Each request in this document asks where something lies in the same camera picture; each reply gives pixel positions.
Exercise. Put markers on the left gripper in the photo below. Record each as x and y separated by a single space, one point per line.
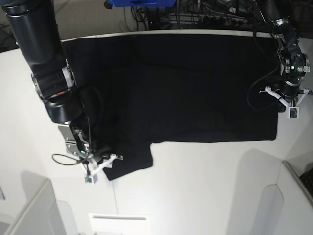
289 97

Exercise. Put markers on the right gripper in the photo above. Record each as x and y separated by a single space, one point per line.
95 161

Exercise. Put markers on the blue box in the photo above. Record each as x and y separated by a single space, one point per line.
109 4

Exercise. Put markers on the black keyboard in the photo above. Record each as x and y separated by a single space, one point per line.
307 179

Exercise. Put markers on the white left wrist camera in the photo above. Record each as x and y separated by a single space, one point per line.
292 112

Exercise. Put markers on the white slotted panel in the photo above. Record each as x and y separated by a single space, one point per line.
120 223

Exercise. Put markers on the white power strip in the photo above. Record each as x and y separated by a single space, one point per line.
206 19

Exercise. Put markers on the black T-shirt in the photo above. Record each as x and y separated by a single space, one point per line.
152 88

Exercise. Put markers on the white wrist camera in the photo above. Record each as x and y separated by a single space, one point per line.
91 178
292 112

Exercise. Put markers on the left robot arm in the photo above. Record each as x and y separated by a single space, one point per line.
292 65

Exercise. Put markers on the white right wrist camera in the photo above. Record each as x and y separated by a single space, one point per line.
91 178

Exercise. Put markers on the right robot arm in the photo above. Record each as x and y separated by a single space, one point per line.
36 33

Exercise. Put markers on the white cabinet left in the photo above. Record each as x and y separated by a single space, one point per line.
36 211

